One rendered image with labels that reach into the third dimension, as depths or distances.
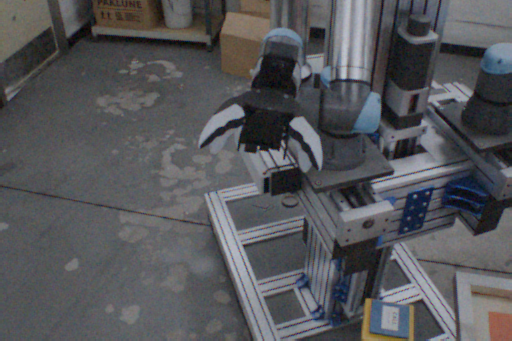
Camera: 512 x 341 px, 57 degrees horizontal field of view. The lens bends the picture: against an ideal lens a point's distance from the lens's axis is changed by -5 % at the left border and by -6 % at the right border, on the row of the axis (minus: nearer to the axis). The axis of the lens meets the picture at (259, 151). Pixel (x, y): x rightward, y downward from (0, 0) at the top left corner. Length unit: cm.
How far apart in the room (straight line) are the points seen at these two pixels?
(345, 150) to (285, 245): 129
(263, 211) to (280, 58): 200
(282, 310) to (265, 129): 160
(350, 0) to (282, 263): 165
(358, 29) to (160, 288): 194
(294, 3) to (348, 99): 28
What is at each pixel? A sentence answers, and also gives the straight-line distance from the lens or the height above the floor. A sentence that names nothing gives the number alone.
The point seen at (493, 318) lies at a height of 95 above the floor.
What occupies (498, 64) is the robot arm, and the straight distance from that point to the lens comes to 142.
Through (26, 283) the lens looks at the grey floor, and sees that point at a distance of 283.
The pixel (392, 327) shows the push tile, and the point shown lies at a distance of 132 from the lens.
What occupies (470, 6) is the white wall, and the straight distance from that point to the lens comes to 479.
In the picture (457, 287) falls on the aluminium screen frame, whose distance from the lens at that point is 142.
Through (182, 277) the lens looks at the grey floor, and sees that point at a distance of 262.
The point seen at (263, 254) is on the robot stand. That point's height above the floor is 21.
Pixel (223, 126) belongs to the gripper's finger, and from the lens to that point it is 64.
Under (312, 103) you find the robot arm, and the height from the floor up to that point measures 158.
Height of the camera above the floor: 205
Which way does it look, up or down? 38 degrees down
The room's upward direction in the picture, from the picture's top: straight up
